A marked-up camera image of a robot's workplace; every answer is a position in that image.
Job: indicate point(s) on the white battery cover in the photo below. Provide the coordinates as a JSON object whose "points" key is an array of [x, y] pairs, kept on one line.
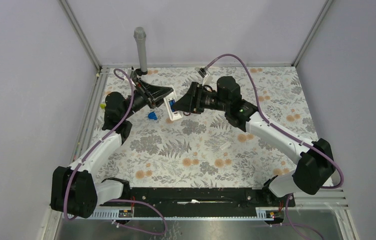
{"points": [[225, 146]]}

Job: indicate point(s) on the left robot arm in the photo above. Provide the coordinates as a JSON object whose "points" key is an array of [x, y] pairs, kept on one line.
{"points": [[74, 190]]}

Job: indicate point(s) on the blue plastic clip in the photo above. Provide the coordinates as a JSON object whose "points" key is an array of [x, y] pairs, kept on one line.
{"points": [[152, 116]]}

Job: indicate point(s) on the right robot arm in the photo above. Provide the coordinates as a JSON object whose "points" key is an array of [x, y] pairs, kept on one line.
{"points": [[313, 159]]}

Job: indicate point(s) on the floral table mat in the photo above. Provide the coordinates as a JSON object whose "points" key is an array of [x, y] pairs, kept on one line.
{"points": [[186, 152]]}

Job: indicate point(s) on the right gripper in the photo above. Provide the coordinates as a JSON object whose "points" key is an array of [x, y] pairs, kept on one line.
{"points": [[192, 101]]}

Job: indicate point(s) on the light blue battery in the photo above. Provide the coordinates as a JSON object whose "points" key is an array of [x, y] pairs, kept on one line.
{"points": [[171, 103]]}

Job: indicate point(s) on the grey microphone on stand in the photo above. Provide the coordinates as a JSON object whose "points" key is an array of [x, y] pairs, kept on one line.
{"points": [[140, 39]]}

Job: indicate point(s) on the white AC remote control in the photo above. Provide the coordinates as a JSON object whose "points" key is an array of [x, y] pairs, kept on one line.
{"points": [[177, 115]]}

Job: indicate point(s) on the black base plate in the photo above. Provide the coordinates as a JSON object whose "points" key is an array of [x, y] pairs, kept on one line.
{"points": [[204, 202]]}

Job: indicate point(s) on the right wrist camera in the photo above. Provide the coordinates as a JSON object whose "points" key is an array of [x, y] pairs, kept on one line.
{"points": [[206, 76]]}

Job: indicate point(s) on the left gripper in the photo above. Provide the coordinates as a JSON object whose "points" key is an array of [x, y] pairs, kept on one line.
{"points": [[154, 97]]}

